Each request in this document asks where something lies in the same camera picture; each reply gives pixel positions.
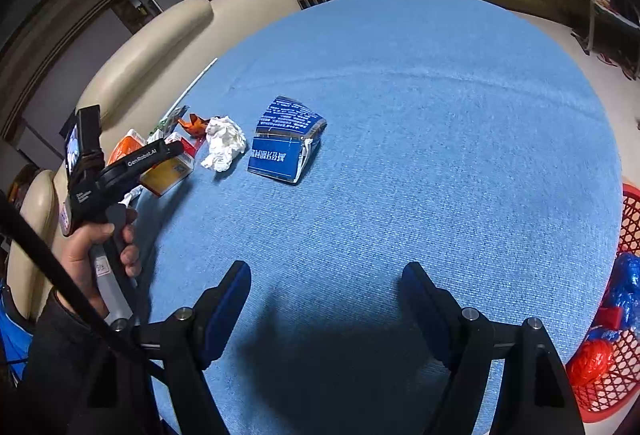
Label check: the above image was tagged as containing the red plastic bag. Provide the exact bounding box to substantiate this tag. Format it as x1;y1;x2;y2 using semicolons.
565;339;614;387

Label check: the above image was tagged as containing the beige leather sofa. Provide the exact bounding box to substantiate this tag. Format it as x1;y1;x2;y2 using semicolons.
6;0;300;321

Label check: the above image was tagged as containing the blue tablecloth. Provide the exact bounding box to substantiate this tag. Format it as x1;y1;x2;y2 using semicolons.
137;0;622;434

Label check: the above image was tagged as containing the dark snack packet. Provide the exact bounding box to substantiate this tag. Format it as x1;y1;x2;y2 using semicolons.
158;105;189;128

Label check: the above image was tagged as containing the red plastic trash basket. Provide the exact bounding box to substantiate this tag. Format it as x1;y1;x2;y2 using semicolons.
567;183;639;424

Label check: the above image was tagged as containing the white folded tissue paper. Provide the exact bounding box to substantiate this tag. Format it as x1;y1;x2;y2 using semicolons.
119;185;144;209

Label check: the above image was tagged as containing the orange tissue pack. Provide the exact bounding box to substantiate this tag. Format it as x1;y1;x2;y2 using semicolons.
106;129;146;166

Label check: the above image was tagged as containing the white tissue ball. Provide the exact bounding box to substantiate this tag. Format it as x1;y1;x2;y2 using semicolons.
201;116;247;173

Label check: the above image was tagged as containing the blue plastic bag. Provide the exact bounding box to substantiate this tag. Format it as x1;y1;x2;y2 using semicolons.
586;252;639;343

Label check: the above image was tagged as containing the red and white carton box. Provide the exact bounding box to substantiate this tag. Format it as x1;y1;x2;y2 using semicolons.
140;114;209;197

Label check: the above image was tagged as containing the person's left hand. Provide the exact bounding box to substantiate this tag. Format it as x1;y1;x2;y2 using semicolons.
60;208;141;318

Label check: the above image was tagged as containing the black armchair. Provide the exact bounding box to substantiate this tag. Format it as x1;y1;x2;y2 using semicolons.
572;0;639;80

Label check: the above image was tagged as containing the black sleeve forearm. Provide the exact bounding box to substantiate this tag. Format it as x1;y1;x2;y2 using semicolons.
18;292;164;434

